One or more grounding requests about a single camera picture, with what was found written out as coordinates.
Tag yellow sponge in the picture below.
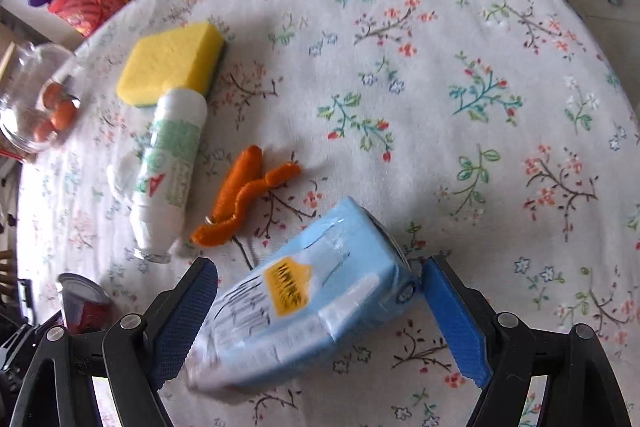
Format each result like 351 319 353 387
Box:
116 21 225 109

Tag light blue tissue packet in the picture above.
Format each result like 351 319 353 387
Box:
185 195 420 394

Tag red plastic bag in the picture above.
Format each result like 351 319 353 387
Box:
46 0 127 38

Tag orange yarn-wrapped cord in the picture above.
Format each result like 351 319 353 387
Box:
191 145 303 248

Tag glass jar with wooden lid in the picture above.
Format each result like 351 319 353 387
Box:
0 42 85 154

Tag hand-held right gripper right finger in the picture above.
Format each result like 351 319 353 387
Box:
422 254 633 427

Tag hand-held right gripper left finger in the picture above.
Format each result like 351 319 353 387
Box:
10 257 219 427

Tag small orange fruit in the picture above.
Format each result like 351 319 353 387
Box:
52 102 79 130
42 83 66 108
32 119 58 144

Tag red tin can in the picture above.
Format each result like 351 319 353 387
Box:
56 273 114 334

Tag white bottle with green label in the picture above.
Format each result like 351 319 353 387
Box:
106 88 209 264

